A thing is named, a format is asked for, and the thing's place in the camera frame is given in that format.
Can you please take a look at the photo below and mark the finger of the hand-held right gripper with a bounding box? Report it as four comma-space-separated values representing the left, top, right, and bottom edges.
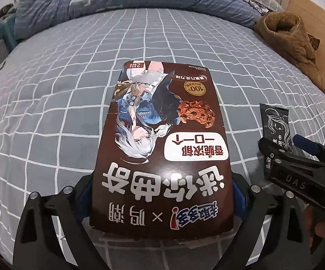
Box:
292, 134, 325, 170
257, 137, 296, 178

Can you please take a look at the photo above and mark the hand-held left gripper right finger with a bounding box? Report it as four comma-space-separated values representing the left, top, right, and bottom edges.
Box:
221, 173, 313, 270

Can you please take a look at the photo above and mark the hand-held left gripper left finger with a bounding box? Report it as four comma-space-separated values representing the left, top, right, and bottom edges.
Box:
13, 174, 104, 270

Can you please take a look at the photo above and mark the black wipe sachet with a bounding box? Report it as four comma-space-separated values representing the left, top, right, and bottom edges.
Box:
259, 103, 292, 179

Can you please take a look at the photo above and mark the brown cookie box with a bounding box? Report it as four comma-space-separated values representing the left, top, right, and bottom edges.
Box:
89, 61, 234, 237

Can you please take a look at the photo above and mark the grey checked bed sheet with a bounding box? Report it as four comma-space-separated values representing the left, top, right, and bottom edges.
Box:
0, 7, 325, 259

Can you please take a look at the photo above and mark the dark patterned cushion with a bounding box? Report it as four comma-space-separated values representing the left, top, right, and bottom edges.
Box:
307, 32, 320, 48

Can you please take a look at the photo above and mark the brown padded coat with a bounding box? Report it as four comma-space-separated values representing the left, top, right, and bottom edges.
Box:
254, 12, 325, 97

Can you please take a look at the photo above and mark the wooden headboard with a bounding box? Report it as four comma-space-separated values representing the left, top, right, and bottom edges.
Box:
287, 0, 325, 96

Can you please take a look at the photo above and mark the blue striped quilt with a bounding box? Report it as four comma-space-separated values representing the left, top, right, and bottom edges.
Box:
13, 0, 261, 38

